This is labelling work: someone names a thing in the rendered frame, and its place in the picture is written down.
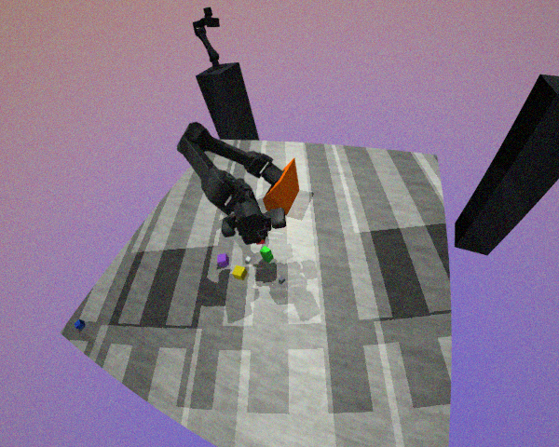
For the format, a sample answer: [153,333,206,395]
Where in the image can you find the purple cube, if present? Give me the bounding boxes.
[217,254,229,266]

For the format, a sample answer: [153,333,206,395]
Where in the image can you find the yellow cube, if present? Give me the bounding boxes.
[232,265,247,280]

